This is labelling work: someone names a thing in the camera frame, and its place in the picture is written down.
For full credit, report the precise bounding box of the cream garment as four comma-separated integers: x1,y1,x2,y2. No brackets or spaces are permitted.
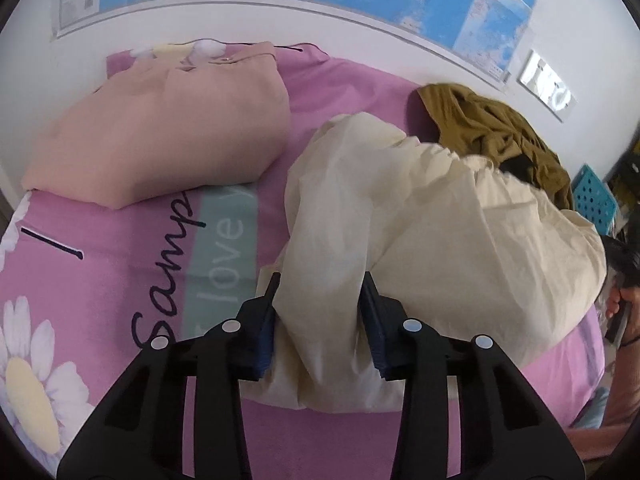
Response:
257,112,608,415

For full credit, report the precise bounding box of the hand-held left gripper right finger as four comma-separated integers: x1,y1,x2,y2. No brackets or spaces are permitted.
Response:
360,270,586,480

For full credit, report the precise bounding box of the person's right forearm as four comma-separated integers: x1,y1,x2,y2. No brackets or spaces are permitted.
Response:
569,336,640,463

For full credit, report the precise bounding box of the light blue cloth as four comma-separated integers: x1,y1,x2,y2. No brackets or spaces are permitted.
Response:
574,389,612,432

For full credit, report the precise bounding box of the pink folded garment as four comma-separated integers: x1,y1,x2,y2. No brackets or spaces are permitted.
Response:
22,40,293,211

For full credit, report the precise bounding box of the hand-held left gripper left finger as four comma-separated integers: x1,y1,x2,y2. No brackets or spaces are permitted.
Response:
56,271,281,480

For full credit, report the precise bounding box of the white wall sheet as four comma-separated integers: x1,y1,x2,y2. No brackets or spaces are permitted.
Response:
519,49,577,122

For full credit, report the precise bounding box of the teal plastic basket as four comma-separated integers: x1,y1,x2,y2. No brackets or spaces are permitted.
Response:
570,164,621,237

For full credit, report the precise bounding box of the dark storage rack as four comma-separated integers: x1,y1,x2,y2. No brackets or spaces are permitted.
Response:
602,137,640,200

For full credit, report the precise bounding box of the olive green garment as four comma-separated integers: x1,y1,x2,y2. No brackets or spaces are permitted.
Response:
416,82,574,212

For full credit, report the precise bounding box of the pink printed bedsheet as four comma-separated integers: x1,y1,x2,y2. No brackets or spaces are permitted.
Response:
0,42,617,480

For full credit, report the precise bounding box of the person's right hand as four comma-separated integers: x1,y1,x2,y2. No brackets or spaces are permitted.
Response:
604,285,640,347

